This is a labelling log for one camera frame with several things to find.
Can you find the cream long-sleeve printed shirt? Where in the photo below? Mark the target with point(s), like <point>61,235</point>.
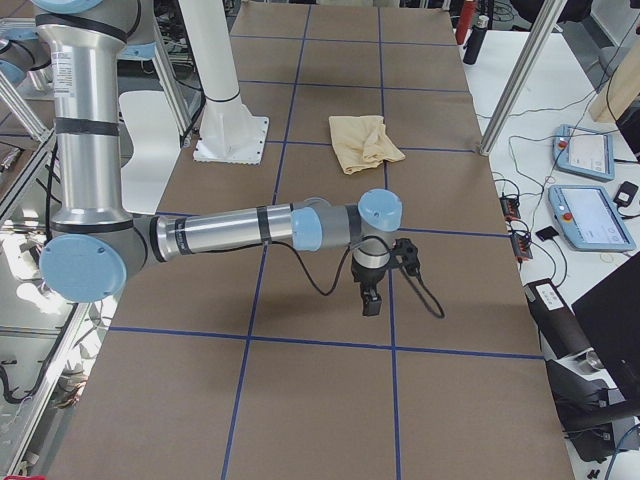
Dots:
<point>361,142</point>

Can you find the blue teach pendant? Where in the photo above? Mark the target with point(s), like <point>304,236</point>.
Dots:
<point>584,152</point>
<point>588,219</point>

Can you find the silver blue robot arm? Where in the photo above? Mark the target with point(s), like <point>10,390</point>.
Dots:
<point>116,152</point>

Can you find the black monitor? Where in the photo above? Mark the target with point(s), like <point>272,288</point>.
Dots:
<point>608,314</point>

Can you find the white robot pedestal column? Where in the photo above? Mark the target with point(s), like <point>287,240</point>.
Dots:
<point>229,132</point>

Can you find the far blue teach pendant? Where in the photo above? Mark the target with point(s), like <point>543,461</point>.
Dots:
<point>584,152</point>

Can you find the black water bottle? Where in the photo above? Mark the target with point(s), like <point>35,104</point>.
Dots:
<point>475,41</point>

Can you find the white curved plastic sheet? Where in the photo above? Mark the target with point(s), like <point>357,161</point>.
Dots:
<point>156,147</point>

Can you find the orange terminal block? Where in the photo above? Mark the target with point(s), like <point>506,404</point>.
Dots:
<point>519,232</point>

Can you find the red water bottle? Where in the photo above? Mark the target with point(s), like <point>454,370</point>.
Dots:
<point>467,12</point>

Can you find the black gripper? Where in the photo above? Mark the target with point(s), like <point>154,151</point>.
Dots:
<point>366,278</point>

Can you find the aluminium frame post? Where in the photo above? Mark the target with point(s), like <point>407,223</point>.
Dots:
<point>536,40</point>

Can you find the near blue teach pendant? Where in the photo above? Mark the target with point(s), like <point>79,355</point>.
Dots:
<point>588,219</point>

